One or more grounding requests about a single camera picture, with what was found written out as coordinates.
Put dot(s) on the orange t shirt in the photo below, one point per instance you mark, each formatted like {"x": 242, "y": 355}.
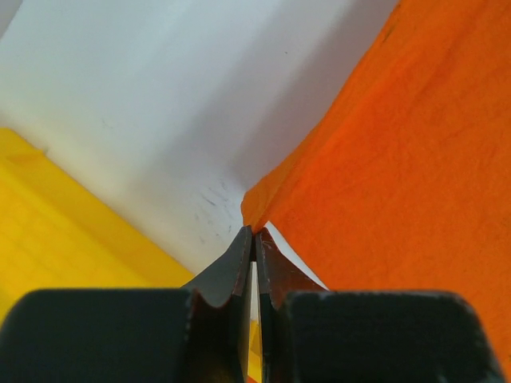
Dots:
{"x": 405, "y": 183}

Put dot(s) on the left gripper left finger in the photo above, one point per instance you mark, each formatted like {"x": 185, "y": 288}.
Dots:
{"x": 218, "y": 327}

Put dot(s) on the yellow plastic bin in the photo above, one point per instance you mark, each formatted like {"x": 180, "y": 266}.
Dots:
{"x": 84, "y": 296}

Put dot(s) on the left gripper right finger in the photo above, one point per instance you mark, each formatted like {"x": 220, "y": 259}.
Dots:
{"x": 277, "y": 277}

